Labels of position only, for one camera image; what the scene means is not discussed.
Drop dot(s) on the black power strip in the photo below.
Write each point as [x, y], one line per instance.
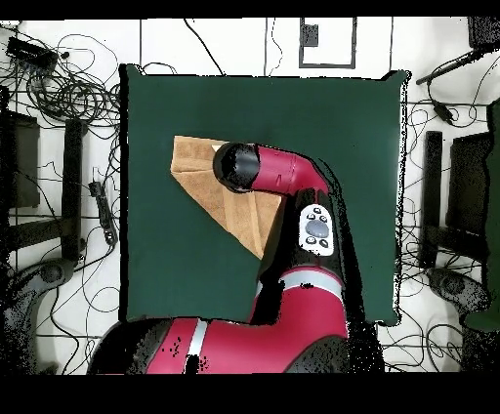
[102, 207]

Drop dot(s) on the black square box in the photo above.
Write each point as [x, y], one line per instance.
[484, 33]

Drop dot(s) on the tan terry towel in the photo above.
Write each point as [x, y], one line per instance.
[203, 187]

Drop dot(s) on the black stand pole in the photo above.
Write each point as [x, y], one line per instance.
[449, 67]

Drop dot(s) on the dark green table cloth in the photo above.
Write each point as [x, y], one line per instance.
[195, 273]

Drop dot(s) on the black power adapter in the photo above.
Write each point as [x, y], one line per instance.
[443, 112]

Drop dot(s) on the black rectangular device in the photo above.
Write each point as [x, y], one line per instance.
[29, 52]

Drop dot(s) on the dark green fabric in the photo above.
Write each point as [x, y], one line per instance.
[494, 156]

